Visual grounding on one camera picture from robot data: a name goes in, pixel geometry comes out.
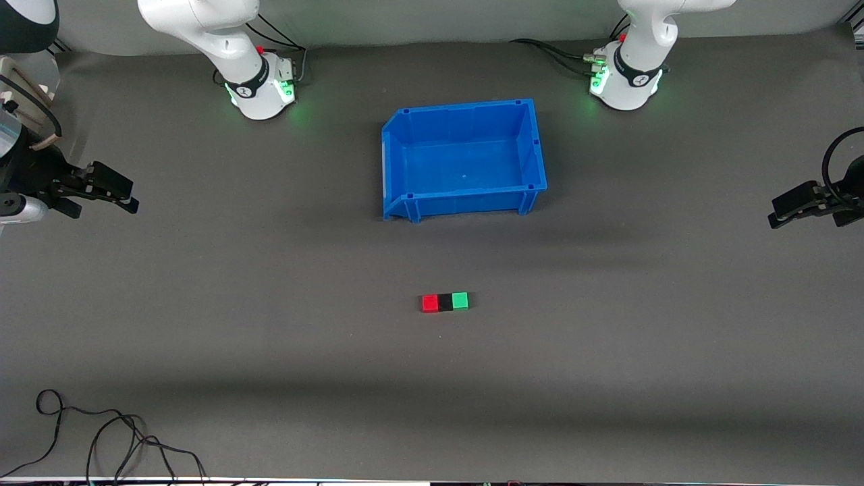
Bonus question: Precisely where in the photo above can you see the beige crate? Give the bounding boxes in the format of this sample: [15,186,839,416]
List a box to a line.
[0,57,63,153]

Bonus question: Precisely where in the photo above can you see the blue plastic storage bin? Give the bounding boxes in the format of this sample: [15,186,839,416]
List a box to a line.
[381,99,548,223]

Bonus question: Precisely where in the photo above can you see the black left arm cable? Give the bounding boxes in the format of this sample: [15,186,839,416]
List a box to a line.
[821,126,864,210]

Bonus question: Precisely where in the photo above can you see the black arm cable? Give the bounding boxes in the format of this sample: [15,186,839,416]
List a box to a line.
[821,126,864,210]
[0,74,63,139]

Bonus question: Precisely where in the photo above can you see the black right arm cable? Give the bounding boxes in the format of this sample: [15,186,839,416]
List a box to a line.
[0,74,63,139]

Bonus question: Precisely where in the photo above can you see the black right base cables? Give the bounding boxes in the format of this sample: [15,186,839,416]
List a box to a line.
[246,13,310,85]

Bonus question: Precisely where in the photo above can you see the black base cables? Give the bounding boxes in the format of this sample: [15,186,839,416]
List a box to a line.
[246,13,310,85]
[510,17,632,76]

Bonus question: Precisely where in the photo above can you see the loose black table cable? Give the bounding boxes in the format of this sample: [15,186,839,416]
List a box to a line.
[0,389,210,486]

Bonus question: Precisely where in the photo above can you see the black left base cables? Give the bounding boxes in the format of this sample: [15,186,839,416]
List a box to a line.
[510,17,632,76]

